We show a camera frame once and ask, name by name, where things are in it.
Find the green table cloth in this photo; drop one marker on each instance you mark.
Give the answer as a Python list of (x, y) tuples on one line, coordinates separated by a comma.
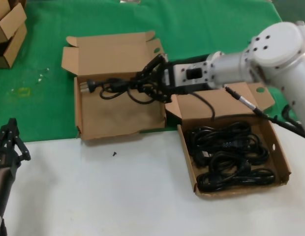
[(204, 29)]

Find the open stacked cardboard box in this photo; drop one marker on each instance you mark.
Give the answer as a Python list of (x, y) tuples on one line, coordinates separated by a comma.
[(14, 49)]

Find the small black screw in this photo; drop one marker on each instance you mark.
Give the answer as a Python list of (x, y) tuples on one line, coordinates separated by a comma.
[(114, 154)]

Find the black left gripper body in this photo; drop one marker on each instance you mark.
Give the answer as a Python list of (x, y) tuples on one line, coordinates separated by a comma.
[(7, 162)]

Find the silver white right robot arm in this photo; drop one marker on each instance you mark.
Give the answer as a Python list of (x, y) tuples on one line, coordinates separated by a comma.
[(278, 49)]

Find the tilted stacked cardboard box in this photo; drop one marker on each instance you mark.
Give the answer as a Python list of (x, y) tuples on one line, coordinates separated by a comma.
[(5, 7)]

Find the small clear plastic scraps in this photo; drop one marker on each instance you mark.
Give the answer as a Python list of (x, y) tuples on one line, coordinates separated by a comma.
[(40, 79)]

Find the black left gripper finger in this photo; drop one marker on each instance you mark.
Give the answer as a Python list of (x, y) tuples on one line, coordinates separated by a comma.
[(19, 147), (6, 137)]

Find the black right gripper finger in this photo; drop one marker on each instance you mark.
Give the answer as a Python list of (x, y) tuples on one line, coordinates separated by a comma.
[(155, 89), (155, 66)]

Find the open brown cardboard box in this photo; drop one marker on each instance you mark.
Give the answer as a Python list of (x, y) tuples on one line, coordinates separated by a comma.
[(118, 118), (273, 132)]

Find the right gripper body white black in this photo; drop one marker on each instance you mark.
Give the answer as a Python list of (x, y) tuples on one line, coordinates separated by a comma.
[(182, 76)]

